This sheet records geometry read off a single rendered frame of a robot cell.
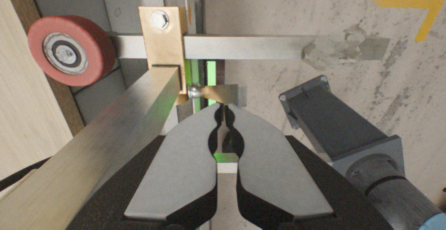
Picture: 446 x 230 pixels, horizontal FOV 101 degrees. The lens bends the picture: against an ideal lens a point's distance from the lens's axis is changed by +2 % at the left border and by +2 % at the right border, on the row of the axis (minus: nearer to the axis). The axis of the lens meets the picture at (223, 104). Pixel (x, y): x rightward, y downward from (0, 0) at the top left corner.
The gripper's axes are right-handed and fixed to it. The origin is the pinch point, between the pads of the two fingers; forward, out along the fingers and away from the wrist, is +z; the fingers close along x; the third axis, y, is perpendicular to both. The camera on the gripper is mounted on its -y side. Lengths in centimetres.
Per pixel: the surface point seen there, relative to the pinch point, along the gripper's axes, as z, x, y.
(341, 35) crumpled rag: 14.3, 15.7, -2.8
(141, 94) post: 4.7, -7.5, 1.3
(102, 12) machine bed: 37.7, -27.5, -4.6
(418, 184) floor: 101, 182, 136
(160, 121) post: 3.9, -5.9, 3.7
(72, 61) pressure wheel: 10.7, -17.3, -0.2
